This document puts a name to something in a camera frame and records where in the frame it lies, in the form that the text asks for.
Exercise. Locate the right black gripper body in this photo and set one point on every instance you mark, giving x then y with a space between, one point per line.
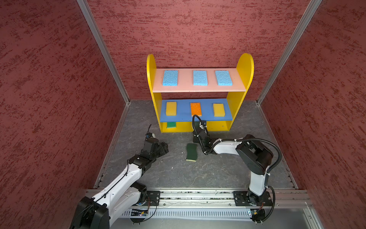
195 141

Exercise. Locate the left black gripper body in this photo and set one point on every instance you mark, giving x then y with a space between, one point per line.
161 150

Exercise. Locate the dark green wavy sponge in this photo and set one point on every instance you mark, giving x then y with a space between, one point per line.
192 154

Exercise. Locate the orange sponge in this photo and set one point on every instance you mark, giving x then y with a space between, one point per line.
196 109

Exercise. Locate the bright green sponge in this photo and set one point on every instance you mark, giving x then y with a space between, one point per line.
171 125

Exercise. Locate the yellow sponge back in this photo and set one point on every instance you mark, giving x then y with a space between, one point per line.
219 110

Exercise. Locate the yellow sponge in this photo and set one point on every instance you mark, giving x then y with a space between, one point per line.
171 109
219 110

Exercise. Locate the yellow sponge front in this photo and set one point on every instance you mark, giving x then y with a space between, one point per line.
171 109

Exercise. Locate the blue sponge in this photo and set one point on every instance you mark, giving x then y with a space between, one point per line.
223 78
170 78
200 78

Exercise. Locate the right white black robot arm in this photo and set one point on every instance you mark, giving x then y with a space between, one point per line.
256 156

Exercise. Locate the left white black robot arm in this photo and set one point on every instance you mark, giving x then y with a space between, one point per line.
105 207

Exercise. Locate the yellow shelf with coloured boards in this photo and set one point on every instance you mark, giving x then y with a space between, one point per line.
185 93

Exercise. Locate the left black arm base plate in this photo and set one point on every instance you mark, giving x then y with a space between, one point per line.
149 198

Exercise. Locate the aluminium rail frame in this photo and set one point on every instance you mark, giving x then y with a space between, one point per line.
219 204

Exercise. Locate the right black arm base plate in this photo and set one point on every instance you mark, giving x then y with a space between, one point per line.
245 198

